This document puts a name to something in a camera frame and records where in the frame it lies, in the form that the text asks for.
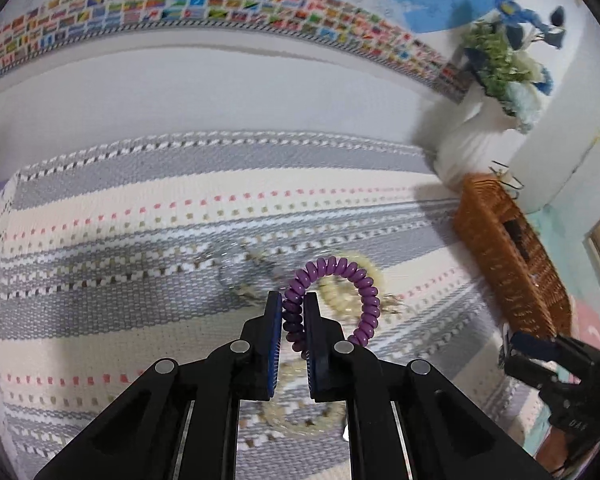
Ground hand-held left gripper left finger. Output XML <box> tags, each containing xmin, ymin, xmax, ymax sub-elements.
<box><xmin>32</xmin><ymin>290</ymin><xmax>284</xmax><ymax>480</ymax></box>

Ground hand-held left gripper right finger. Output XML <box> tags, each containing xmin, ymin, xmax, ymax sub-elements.
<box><xmin>302</xmin><ymin>291</ymin><xmax>556</xmax><ymax>480</ymax></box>

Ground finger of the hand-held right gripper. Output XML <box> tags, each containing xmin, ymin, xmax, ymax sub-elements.
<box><xmin>503</xmin><ymin>356</ymin><xmax>572</xmax><ymax>392</ymax></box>
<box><xmin>510</xmin><ymin>332</ymin><xmax>600</xmax><ymax>377</ymax></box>

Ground brown wicker basket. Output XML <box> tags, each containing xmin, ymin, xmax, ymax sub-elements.
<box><xmin>452</xmin><ymin>172</ymin><xmax>573</xmax><ymax>341</ymax></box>

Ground purple spiral hair tie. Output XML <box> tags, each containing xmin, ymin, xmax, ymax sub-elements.
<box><xmin>281</xmin><ymin>256</ymin><xmax>381</xmax><ymax>353</ymax></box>

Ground dark hair clip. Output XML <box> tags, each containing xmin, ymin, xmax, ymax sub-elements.
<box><xmin>504</xmin><ymin>219</ymin><xmax>532</xmax><ymax>257</ymax></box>

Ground pastel play mat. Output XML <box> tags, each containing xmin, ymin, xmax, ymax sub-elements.
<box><xmin>527</xmin><ymin>195</ymin><xmax>600</xmax><ymax>351</ymax></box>

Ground black metal hairpins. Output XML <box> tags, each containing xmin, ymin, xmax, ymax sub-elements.
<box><xmin>489</xmin><ymin>160</ymin><xmax>526</xmax><ymax>192</ymax></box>

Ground striped woven mat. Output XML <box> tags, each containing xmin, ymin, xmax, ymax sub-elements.
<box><xmin>0</xmin><ymin>130</ymin><xmax>546</xmax><ymax>480</ymax></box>

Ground artificial flower bouquet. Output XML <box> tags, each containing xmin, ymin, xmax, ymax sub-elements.
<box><xmin>460</xmin><ymin>0</ymin><xmax>568</xmax><ymax>133</ymax></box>

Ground clear ring bracelet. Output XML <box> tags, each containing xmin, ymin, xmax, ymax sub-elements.
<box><xmin>218</xmin><ymin>244</ymin><xmax>253</xmax><ymax>290</ymax></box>

